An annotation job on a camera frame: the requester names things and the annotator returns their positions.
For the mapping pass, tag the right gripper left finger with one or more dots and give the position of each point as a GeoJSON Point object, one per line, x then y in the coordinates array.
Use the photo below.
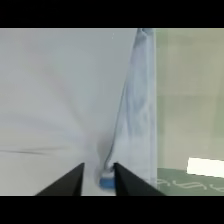
{"type": "Point", "coordinates": [70, 183]}

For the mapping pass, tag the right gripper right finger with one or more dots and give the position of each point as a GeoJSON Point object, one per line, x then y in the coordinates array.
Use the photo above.
{"type": "Point", "coordinates": [128, 183]}

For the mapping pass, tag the light blue shirt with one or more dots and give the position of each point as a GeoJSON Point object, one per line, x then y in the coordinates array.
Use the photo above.
{"type": "Point", "coordinates": [63, 93]}

